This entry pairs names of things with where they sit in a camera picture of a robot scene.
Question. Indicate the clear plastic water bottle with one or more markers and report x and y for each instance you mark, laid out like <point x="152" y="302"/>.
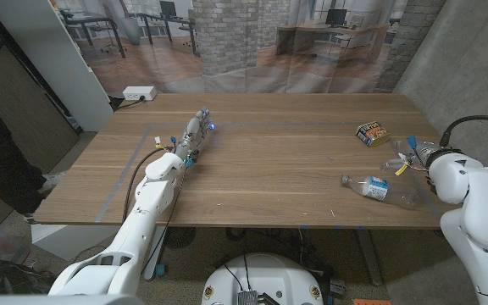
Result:
<point x="375" y="188"/>

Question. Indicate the black round fan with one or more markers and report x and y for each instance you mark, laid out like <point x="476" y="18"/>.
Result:
<point x="179" y="237"/>

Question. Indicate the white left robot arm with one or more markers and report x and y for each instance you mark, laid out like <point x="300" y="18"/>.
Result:
<point x="142" y="216"/>

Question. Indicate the grey metal table leg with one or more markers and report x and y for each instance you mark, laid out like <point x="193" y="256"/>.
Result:
<point x="369" y="254"/>

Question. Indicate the white partition panel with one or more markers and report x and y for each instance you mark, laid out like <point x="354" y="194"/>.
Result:
<point x="57" y="63"/>

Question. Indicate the white box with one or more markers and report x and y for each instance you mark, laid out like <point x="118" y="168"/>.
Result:
<point x="70" y="241"/>

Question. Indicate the printed office backdrop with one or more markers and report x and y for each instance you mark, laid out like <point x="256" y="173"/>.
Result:
<point x="227" y="42"/>

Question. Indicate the white table leg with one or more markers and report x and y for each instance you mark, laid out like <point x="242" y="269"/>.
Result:
<point x="155" y="254"/>

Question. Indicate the white power strip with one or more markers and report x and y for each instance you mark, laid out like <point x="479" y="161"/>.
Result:
<point x="139" y="92"/>

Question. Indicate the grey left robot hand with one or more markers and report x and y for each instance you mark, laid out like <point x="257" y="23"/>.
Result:
<point x="192" y="137"/>

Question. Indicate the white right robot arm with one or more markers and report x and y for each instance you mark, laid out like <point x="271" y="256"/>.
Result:
<point x="481" y="220"/>

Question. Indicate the spam can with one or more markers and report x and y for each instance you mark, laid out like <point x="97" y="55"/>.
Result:
<point x="372" y="133"/>

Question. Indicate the black bag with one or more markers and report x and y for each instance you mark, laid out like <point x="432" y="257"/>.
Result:
<point x="7" y="277"/>

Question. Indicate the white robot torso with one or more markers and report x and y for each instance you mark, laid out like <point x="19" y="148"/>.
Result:
<point x="261" y="275"/>

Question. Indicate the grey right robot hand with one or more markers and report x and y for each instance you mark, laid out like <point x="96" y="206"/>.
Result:
<point x="417" y="154"/>

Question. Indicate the orange item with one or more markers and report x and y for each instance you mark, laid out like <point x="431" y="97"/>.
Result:
<point x="371" y="302"/>

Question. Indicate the dark wooden door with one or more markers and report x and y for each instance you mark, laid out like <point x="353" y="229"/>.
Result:
<point x="15" y="106"/>

